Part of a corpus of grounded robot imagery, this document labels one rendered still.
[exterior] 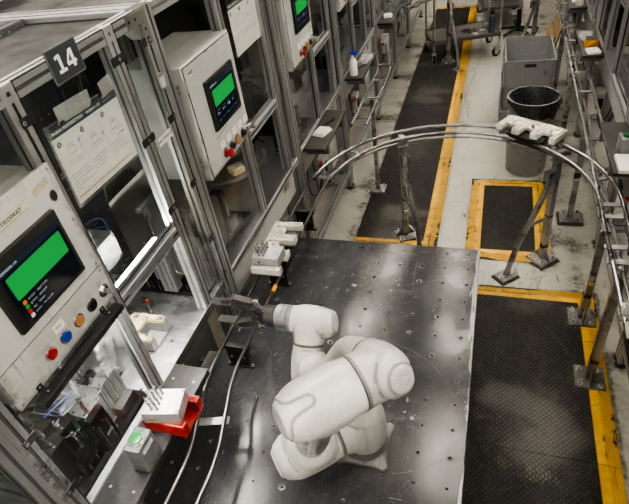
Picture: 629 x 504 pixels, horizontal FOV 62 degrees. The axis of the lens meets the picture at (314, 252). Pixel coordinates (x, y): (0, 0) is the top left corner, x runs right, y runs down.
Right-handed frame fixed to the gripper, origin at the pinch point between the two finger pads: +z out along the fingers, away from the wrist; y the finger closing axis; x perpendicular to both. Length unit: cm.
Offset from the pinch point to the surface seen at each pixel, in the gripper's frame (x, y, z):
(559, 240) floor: -197, -113, -136
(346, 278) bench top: -69, -45, -24
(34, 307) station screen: 46, 45, 18
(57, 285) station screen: 37, 45, 18
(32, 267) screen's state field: 41, 54, 18
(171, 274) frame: -25.3, -10.3, 38.0
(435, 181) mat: -264, -112, -46
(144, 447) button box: 48, -11, 8
